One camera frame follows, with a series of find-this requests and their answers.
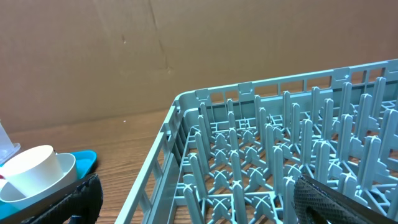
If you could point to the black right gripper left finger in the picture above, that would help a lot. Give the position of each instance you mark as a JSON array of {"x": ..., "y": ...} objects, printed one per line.
[{"x": 79, "y": 202}]

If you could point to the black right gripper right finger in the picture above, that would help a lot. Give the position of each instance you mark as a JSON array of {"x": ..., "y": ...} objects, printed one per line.
[{"x": 315, "y": 202}]

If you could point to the grey dishwasher rack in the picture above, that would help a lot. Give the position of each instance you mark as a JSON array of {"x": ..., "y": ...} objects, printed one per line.
[{"x": 234, "y": 152}]

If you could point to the teal serving tray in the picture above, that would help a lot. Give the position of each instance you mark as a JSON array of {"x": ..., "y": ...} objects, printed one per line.
[{"x": 85, "y": 161}]

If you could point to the white cup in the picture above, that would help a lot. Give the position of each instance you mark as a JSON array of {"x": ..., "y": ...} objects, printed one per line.
[{"x": 33, "y": 170}]

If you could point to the grey saucer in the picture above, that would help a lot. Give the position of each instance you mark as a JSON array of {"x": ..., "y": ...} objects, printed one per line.
[{"x": 46, "y": 178}]

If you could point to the clear plastic bin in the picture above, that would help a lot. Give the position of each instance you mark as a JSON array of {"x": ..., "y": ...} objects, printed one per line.
[{"x": 7, "y": 148}]

